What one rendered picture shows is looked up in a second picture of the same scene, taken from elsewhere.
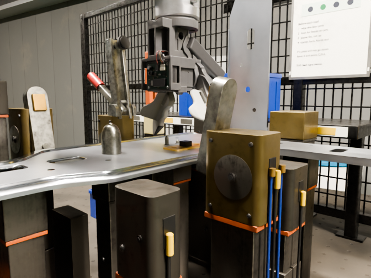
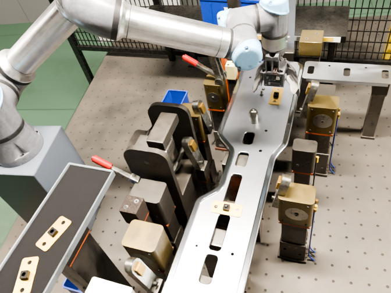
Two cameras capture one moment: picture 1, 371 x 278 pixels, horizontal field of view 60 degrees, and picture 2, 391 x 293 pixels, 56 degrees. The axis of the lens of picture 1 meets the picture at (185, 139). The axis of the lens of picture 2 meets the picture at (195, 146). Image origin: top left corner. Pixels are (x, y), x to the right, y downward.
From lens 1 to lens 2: 95 cm
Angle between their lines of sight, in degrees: 42
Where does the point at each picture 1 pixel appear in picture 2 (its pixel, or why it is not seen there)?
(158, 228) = (315, 157)
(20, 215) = not seen: hidden behind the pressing
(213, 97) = (312, 93)
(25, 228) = not seen: hidden behind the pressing
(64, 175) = (273, 153)
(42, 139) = (208, 124)
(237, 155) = (326, 114)
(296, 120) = (316, 46)
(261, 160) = (336, 115)
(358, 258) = (337, 90)
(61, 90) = not seen: outside the picture
